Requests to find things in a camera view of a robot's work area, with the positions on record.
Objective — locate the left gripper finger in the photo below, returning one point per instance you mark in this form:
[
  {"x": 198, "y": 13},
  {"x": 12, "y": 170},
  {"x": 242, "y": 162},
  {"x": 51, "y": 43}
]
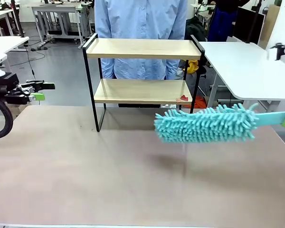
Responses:
[
  {"x": 42, "y": 85},
  {"x": 39, "y": 97}
]

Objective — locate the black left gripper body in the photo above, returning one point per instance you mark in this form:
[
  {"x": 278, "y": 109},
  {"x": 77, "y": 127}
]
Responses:
[{"x": 12, "y": 90}]

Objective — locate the teal microfibre duster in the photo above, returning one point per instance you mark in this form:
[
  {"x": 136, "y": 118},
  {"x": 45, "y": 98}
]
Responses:
[{"x": 204, "y": 128}]

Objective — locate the small white side table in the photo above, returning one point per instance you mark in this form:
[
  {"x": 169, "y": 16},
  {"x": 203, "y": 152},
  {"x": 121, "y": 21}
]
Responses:
[{"x": 7, "y": 42}]

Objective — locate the large white side table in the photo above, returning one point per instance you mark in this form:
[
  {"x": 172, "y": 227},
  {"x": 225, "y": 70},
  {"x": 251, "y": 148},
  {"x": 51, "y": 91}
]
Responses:
[{"x": 242, "y": 66}]

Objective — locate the black stand pole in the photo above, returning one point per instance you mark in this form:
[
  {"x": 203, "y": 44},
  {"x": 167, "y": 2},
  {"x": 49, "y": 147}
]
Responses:
[{"x": 17, "y": 19}]

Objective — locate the brown cardboard sheet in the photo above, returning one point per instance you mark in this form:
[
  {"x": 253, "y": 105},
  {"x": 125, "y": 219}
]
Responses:
[{"x": 269, "y": 26}]

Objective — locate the black monitor panel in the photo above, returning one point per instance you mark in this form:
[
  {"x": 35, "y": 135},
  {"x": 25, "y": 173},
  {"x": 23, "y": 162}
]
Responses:
[{"x": 245, "y": 26}]

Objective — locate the orange cloth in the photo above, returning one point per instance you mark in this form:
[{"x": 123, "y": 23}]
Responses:
[{"x": 200, "y": 102}]

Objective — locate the yellow cloth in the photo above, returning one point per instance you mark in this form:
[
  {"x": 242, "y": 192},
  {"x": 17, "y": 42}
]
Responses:
[{"x": 192, "y": 66}]

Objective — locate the bystander in blue trousers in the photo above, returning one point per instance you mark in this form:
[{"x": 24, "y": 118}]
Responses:
[{"x": 222, "y": 21}]

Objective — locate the red paper scrap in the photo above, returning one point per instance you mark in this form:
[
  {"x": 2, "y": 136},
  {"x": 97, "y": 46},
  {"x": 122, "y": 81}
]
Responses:
[{"x": 185, "y": 97}]

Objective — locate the person in light blue shirt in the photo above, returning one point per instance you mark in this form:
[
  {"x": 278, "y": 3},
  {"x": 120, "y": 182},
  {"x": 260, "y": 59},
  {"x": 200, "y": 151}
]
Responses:
[{"x": 140, "y": 21}]

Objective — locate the black jacket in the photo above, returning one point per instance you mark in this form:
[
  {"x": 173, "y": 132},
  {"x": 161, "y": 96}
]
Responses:
[{"x": 194, "y": 31}]

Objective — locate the grey metal desk frame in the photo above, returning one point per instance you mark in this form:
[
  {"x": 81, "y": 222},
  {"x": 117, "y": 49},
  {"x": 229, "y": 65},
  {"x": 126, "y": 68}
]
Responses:
[{"x": 59, "y": 21}]

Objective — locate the two-tier wooden shelf black frame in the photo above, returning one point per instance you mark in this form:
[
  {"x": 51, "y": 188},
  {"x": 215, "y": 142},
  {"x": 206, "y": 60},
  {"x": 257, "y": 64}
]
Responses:
[{"x": 142, "y": 48}]

